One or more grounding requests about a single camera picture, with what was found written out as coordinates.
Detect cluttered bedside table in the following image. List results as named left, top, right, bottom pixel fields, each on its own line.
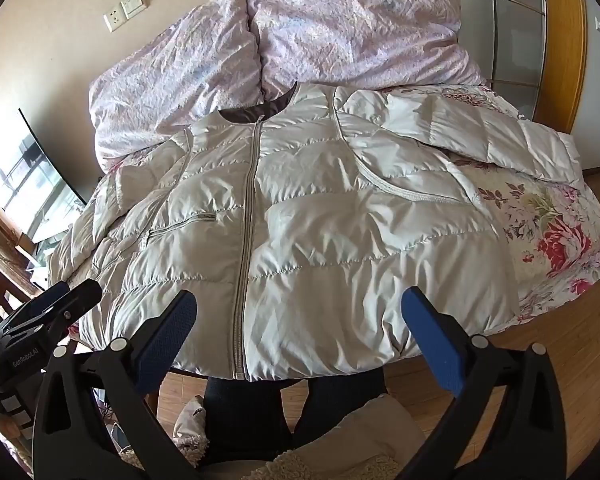
left=0, top=185, right=51, bottom=311

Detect black flat television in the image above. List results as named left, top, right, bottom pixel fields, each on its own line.
left=0, top=107, right=88, bottom=241

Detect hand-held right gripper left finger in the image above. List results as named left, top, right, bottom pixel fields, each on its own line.
left=32, top=290, right=201, bottom=480

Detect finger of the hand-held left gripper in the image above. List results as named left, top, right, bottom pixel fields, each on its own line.
left=29, top=282, right=71, bottom=316
left=55, top=280, right=103, bottom=321

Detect wooden framed glass door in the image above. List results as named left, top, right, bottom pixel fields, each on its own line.
left=432, top=0, right=588, bottom=133

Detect cream fleece garment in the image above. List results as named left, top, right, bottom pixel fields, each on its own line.
left=250, top=395, right=461, bottom=480

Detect pink crinkled pillow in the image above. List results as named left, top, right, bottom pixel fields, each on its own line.
left=89, top=0, right=263, bottom=171
left=247, top=0, right=486, bottom=98

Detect white fluffy slipper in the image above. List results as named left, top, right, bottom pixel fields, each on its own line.
left=172, top=395, right=211, bottom=461

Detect person's dark pants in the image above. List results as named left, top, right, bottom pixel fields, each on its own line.
left=202, top=367, right=386, bottom=466

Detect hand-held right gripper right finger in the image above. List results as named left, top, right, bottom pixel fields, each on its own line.
left=401, top=286, right=568, bottom=480

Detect white puffer jacket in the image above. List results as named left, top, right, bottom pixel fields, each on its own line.
left=47, top=81, right=581, bottom=383

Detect floral bed sheet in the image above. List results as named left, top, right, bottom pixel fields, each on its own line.
left=67, top=84, right=600, bottom=341

